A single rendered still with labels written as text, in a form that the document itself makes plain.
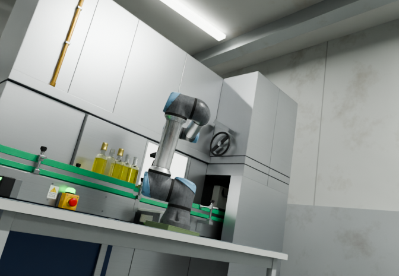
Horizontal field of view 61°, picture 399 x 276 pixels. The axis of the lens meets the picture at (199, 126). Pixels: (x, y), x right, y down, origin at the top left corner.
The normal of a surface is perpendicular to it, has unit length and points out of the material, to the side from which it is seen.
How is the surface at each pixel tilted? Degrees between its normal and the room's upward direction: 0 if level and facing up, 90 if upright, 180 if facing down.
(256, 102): 90
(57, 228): 90
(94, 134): 90
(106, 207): 90
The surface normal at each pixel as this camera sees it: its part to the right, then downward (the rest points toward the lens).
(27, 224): 0.65, -0.11
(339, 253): -0.73, -0.33
